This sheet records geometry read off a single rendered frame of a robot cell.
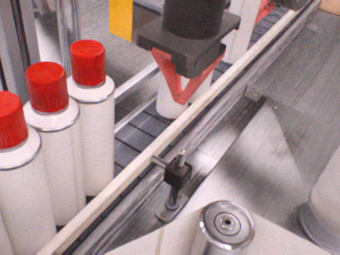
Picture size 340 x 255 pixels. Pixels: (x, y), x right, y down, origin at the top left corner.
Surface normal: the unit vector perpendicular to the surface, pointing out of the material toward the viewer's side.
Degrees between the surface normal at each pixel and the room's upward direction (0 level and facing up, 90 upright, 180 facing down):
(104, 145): 90
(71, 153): 90
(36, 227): 90
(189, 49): 1
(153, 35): 1
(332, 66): 0
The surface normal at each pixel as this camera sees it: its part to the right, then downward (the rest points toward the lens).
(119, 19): -0.55, 0.52
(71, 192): 0.61, 0.58
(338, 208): -0.78, 0.33
